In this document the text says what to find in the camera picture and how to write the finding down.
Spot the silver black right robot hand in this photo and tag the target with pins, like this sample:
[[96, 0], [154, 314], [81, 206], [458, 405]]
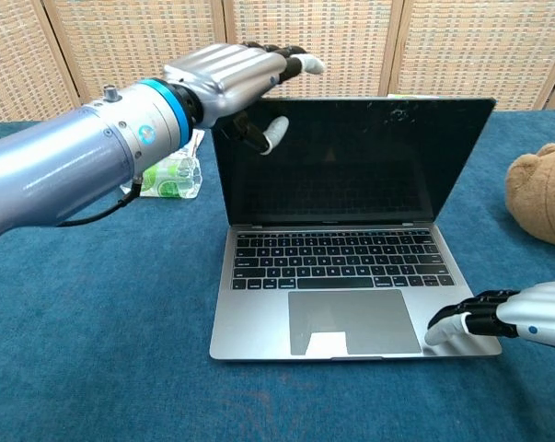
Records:
[[535, 313]]

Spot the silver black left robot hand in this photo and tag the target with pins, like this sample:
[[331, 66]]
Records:
[[226, 73]]

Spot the silver laptop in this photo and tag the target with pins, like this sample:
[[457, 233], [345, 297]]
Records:
[[350, 184]]

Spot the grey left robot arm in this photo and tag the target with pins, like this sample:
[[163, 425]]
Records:
[[65, 161]]

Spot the wooden woven folding screen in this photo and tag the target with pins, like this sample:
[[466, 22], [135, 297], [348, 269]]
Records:
[[120, 37]]

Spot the brown plush toy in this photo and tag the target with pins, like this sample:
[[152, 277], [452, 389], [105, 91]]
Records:
[[544, 198]]

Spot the clear green-label water bottle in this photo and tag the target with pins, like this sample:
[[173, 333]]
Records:
[[176, 179]]

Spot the blue table mat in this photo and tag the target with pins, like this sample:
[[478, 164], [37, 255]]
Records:
[[97, 322]]

